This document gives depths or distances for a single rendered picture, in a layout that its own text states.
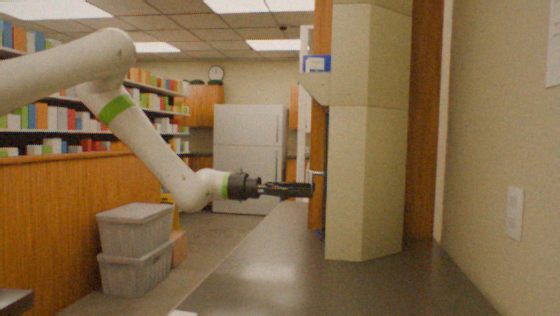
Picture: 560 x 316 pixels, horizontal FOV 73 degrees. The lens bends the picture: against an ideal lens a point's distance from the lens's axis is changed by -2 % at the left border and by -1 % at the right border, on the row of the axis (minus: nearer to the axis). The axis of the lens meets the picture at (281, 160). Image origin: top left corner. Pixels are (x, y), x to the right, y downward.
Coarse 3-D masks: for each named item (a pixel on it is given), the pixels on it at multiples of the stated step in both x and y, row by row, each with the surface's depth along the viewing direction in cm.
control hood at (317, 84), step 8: (296, 72) 117; (304, 72) 116; (312, 72) 116; (320, 72) 115; (328, 72) 115; (304, 80) 116; (312, 80) 116; (320, 80) 115; (328, 80) 115; (304, 88) 117; (312, 88) 116; (320, 88) 115; (328, 88) 115; (312, 96) 128; (320, 96) 116; (328, 96) 115; (320, 104) 117; (328, 104) 116
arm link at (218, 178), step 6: (198, 174) 121; (204, 174) 122; (210, 174) 124; (216, 174) 125; (222, 174) 125; (228, 174) 125; (210, 180) 121; (216, 180) 124; (222, 180) 124; (216, 186) 123; (222, 186) 123; (216, 192) 123; (222, 192) 124; (216, 198) 126; (222, 198) 125
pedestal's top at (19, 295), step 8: (0, 288) 90; (8, 296) 85; (16, 296) 86; (24, 296) 86; (32, 296) 89; (0, 304) 81; (8, 304) 82; (16, 304) 84; (24, 304) 86; (32, 304) 89; (0, 312) 79; (8, 312) 81; (16, 312) 84; (24, 312) 86
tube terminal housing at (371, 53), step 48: (336, 48) 114; (384, 48) 116; (336, 96) 115; (384, 96) 118; (336, 144) 116; (384, 144) 119; (336, 192) 116; (384, 192) 121; (336, 240) 117; (384, 240) 122
